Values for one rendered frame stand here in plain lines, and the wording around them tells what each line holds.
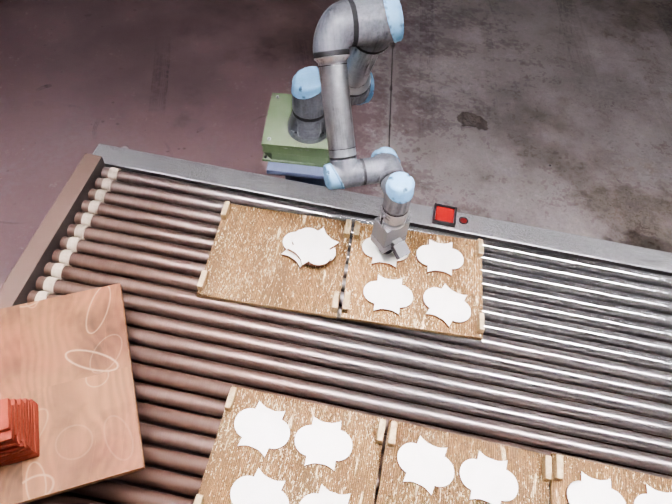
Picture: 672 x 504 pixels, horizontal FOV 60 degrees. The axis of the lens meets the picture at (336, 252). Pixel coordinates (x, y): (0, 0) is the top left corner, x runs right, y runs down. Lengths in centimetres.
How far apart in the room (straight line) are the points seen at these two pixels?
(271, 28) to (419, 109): 122
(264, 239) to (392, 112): 204
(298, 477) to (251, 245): 70
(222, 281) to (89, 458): 59
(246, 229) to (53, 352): 65
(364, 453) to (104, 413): 63
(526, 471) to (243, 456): 70
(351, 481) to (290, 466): 15
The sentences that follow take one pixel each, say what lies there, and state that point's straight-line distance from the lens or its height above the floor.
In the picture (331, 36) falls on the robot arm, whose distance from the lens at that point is 157.
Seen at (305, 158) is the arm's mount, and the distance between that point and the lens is 209.
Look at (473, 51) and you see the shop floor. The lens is 433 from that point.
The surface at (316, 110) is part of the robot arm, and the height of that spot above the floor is 109.
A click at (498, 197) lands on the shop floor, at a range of 337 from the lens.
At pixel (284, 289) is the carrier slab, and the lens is 171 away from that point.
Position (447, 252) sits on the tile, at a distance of 184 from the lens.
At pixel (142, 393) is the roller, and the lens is 164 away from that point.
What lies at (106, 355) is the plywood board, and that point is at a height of 104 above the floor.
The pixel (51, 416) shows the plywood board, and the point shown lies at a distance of 154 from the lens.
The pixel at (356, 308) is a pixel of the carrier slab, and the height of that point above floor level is 94.
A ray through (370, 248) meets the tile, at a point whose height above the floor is 95.
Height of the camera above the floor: 240
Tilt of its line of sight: 55 degrees down
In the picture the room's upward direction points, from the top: 7 degrees clockwise
